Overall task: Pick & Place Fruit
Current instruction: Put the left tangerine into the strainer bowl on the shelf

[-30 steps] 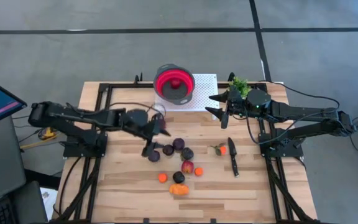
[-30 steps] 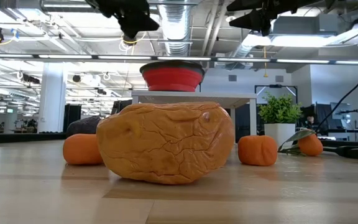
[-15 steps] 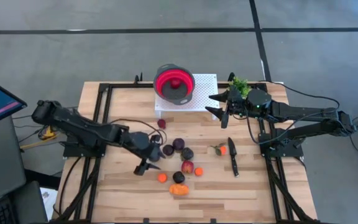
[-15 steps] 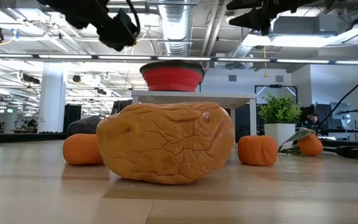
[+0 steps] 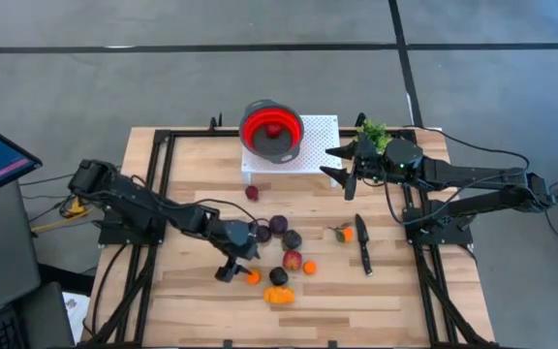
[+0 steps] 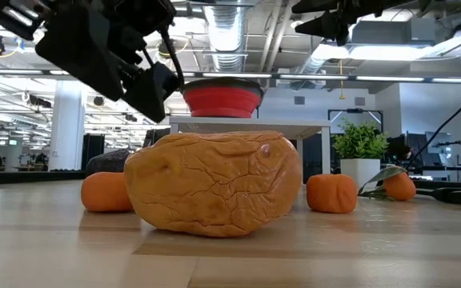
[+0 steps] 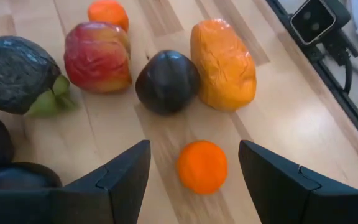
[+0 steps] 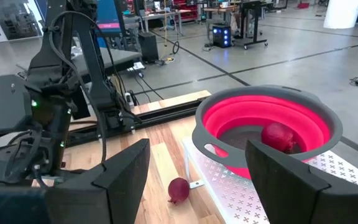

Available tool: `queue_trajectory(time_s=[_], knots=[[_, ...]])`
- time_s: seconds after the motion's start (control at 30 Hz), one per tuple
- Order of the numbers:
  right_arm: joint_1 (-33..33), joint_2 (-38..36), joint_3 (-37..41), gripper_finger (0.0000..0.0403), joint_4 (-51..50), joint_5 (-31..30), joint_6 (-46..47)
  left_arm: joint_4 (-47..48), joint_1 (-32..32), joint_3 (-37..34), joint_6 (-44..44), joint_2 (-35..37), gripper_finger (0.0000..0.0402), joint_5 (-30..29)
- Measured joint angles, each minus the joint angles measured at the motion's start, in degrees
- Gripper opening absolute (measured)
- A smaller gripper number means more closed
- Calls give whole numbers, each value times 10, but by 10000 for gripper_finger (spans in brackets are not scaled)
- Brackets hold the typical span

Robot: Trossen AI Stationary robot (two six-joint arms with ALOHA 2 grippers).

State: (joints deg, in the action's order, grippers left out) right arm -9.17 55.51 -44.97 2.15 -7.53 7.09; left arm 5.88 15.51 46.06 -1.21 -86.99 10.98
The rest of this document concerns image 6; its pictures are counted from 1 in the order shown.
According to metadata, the small white table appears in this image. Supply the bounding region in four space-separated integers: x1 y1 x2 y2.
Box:
168 115 331 189

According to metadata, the red collapsible bowl grey rim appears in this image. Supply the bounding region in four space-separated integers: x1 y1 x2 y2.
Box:
180 77 264 119

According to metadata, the black whiteboard frame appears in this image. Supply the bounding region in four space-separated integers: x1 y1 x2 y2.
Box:
328 107 384 135

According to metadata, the long ceiling light strip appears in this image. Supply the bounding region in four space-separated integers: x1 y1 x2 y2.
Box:
0 68 461 85

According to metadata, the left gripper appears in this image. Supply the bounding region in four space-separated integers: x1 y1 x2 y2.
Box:
0 0 182 124

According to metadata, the orange lumpy sweet potato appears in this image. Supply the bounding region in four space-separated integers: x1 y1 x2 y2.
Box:
123 130 303 238

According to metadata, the orange tangerine with leaf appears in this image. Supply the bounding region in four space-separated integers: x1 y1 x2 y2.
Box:
357 166 417 202

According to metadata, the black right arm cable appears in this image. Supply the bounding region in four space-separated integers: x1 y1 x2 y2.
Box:
405 79 461 171

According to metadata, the bright ceiling light panel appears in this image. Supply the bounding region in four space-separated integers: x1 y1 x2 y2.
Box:
314 42 439 63

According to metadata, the green plant white pot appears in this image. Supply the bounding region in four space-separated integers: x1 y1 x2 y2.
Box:
331 118 390 189

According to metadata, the white building column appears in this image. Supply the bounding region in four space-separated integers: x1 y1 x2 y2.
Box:
48 79 86 172

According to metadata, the grey desk monitor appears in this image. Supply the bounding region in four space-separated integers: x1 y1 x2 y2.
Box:
424 131 454 161

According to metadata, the yellow hanging cord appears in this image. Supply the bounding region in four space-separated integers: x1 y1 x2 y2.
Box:
338 58 346 101

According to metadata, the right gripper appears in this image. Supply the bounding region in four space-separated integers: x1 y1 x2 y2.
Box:
291 0 435 47

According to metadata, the person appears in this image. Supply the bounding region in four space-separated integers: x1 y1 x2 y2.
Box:
386 135 412 163

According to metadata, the small orange tangerine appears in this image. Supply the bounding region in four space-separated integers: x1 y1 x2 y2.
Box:
80 171 134 213
306 174 359 214

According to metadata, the black cabinet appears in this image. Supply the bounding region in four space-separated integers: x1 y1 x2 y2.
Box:
81 134 106 172

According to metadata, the silver spiral ceiling duct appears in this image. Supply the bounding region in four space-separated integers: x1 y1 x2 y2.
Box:
204 0 250 73
299 46 335 77

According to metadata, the dark computer monitor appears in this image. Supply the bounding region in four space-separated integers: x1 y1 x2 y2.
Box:
144 128 166 148

